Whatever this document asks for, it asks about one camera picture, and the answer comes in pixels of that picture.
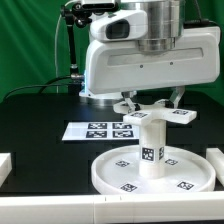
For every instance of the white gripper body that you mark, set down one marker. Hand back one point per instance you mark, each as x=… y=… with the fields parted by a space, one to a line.
x=131 y=52

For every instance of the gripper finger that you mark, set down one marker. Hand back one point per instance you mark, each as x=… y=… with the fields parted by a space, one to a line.
x=175 y=97
x=130 y=101

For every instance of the white cross-shaped table base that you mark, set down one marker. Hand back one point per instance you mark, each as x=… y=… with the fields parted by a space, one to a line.
x=149 y=113

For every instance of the white round table top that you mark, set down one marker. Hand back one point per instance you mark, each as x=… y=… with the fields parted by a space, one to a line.
x=117 y=172

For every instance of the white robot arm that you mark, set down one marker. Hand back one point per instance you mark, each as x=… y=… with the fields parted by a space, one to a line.
x=163 y=9

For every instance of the white marker tag sheet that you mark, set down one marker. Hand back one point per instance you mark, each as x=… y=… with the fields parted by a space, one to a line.
x=80 y=131

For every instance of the white right fence block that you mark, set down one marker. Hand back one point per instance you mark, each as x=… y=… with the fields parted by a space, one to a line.
x=216 y=158

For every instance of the white fence block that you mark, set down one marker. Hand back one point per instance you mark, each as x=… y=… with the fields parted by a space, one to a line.
x=5 y=166
x=216 y=158

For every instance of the white left fence block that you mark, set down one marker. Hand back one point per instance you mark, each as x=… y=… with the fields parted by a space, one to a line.
x=5 y=166

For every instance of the white front fence rail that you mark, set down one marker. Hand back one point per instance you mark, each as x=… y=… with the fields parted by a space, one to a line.
x=112 y=209

